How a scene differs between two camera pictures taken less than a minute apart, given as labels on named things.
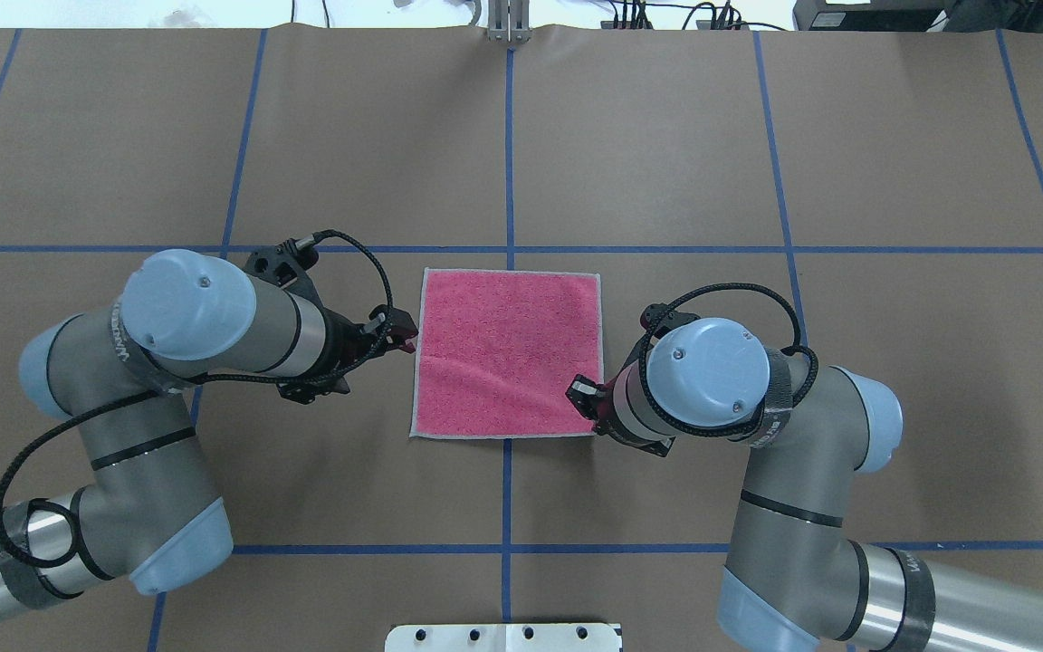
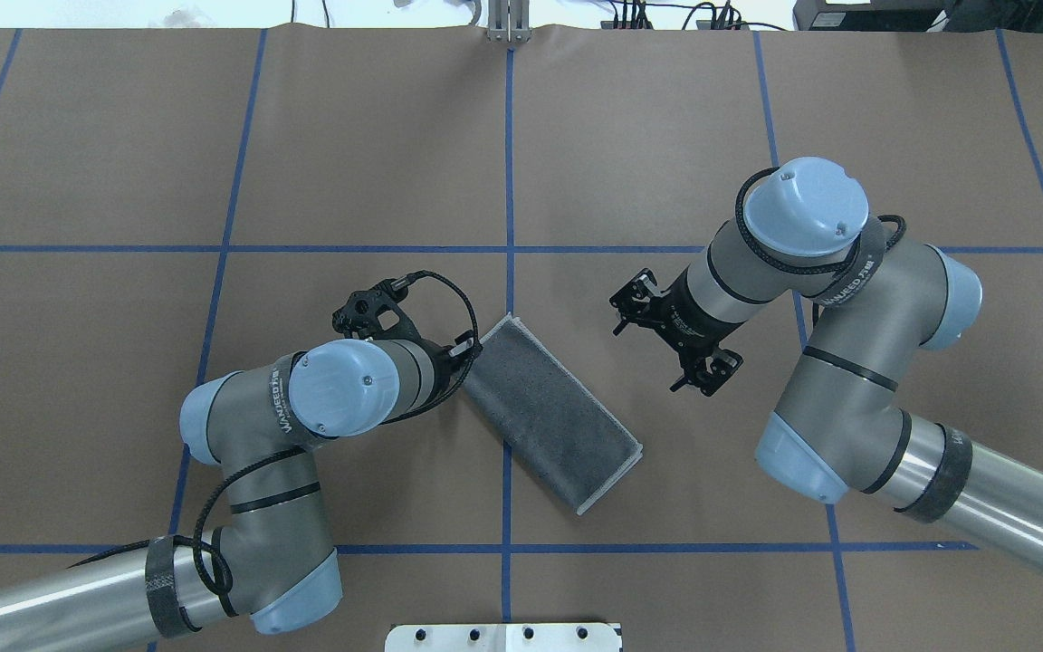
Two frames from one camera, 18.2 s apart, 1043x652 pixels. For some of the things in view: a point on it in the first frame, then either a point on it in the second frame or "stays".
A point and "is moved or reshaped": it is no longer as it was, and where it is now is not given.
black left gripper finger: x=399 y=322 -> x=465 y=340
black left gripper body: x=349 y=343 -> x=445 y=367
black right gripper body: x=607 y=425 -> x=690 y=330
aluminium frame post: x=509 y=21 stays
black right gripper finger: x=586 y=395 -> x=632 y=298
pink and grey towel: x=497 y=351 is moved or reshaped
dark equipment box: x=879 y=15 stays
